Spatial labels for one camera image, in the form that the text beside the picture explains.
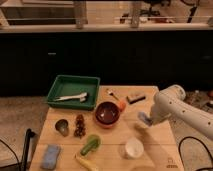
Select green plastic tray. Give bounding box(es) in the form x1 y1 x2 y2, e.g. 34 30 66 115
47 75 100 110

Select blue grey towel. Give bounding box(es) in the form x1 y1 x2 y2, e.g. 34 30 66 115
138 112 152 126

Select black stand left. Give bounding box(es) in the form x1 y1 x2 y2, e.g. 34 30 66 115
0 128 36 171

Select orange ball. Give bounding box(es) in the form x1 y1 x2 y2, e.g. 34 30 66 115
117 100 126 111

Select white bone toy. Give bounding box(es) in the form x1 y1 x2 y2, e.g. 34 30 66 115
53 92 88 102

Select green toy vegetable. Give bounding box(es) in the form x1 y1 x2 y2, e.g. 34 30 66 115
80 134 101 156

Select small brush with handle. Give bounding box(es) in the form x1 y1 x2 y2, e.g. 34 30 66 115
106 89 119 101

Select blue sponge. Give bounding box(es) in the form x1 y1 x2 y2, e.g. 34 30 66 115
40 144 61 170

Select black wooden brush block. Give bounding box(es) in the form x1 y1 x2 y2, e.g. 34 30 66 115
126 95 146 104

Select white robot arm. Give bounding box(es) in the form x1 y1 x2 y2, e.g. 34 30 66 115
150 85 213 140

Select dark red bowl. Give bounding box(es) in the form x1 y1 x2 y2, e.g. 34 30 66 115
94 101 120 129

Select small metal cup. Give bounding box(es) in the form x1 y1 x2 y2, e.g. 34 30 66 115
55 119 69 137

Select brown pine cone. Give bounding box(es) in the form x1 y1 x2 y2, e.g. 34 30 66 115
74 115 86 138

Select white paper cup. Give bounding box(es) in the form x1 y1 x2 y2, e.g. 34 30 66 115
124 137 144 159

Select black cable right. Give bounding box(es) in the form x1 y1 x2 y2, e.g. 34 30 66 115
178 135 213 171

